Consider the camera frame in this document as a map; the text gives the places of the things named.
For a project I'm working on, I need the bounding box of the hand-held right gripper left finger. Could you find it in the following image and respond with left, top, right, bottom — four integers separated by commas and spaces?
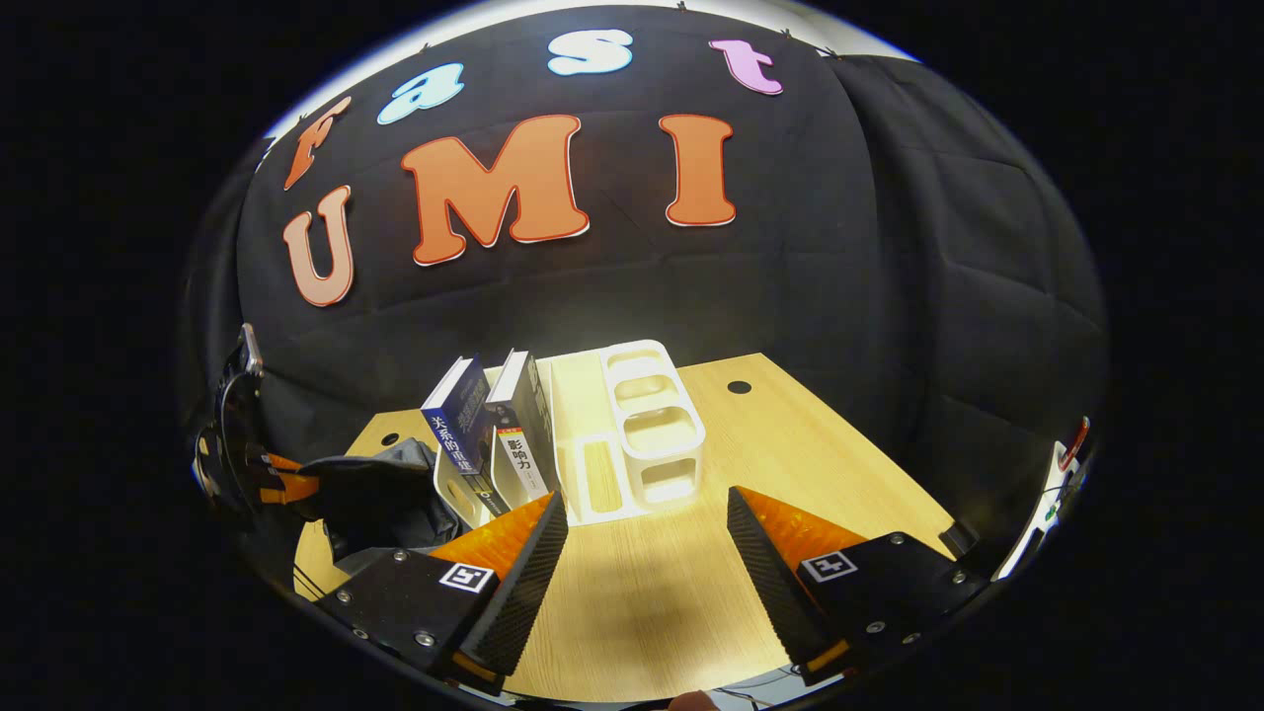
314, 491, 572, 698

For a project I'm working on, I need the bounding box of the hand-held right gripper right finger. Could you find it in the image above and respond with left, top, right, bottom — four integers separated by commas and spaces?
727, 485, 994, 688

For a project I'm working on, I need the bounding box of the grey schoolbag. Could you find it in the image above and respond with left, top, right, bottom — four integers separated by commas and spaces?
294, 437, 467, 580

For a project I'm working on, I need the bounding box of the white plastic bookshelf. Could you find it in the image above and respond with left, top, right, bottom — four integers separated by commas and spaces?
433, 339, 708, 530

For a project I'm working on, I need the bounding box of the blue book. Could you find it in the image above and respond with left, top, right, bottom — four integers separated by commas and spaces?
421, 355, 511, 516

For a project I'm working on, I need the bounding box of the black backdrop cloth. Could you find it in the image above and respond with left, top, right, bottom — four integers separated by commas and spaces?
178, 5, 1107, 554

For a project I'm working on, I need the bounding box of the white object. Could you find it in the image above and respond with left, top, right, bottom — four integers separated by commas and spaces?
992, 416, 1095, 582

